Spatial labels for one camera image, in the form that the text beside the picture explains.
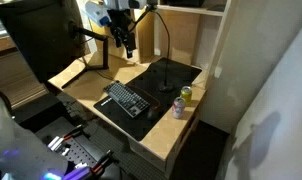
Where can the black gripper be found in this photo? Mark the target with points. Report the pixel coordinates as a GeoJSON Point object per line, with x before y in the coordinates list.
{"type": "Point", "coordinates": [119, 20]}

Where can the grey and black keyboard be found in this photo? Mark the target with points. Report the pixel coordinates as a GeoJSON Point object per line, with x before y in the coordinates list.
{"type": "Point", "coordinates": [127, 98]}

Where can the black monitor stand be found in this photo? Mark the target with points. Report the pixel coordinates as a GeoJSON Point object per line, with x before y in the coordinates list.
{"type": "Point", "coordinates": [105, 53]}

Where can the black desk mat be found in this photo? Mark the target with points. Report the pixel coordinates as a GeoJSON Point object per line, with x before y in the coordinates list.
{"type": "Point", "coordinates": [171, 75]}

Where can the black gooseneck desk lamp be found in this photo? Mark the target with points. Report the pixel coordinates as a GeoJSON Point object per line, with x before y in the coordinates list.
{"type": "Point", "coordinates": [166, 87]}

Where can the wooden shelf hutch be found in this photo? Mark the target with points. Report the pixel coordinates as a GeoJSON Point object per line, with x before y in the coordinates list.
{"type": "Point", "coordinates": [187, 30]}

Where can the black computer mouse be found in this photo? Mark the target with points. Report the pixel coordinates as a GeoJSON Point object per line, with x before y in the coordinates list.
{"type": "Point", "coordinates": [153, 113]}

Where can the yellow green drink can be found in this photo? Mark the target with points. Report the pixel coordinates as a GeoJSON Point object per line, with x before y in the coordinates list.
{"type": "Point", "coordinates": [186, 95]}

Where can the red and white drink can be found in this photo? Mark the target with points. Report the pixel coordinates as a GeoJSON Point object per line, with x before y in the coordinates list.
{"type": "Point", "coordinates": [178, 108]}

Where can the black curved monitor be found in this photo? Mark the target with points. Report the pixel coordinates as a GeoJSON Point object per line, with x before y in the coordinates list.
{"type": "Point", "coordinates": [37, 36]}

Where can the wooden desk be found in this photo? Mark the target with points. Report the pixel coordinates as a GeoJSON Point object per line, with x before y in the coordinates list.
{"type": "Point", "coordinates": [171, 133]}

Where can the wooden slatted cabinet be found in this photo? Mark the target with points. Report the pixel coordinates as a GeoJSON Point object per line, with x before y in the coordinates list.
{"type": "Point", "coordinates": [14, 80]}

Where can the white wall outlet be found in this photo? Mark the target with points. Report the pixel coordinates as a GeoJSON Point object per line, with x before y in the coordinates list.
{"type": "Point", "coordinates": [218, 71]}

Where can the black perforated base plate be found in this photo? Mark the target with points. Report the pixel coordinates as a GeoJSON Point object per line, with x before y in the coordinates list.
{"type": "Point", "coordinates": [79, 151]}

